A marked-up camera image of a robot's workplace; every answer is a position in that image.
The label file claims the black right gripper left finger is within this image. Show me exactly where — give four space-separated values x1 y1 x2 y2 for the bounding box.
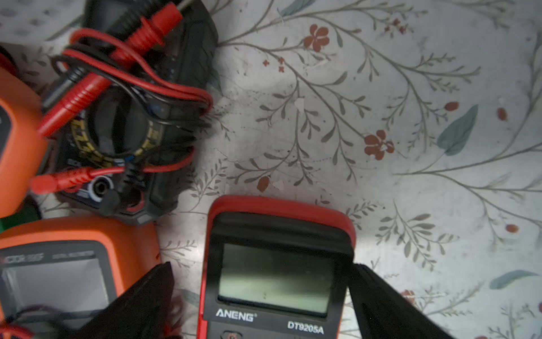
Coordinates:
69 262 174 339

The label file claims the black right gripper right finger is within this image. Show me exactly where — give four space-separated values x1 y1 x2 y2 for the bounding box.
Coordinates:
348 264 452 339

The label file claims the orange multimeter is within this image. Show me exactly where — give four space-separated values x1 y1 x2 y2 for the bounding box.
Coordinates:
1 216 161 338

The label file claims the red ANENG multimeter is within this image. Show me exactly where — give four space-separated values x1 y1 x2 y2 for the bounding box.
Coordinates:
197 195 356 338

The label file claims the orange multimeter lying diagonal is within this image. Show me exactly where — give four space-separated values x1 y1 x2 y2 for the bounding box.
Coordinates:
1 48 48 218

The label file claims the small black multimeter with leads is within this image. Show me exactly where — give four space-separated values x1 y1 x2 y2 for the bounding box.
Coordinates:
30 1 218 225

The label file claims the white plastic perforated basket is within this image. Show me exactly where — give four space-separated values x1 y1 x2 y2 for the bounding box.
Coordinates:
1 0 85 45

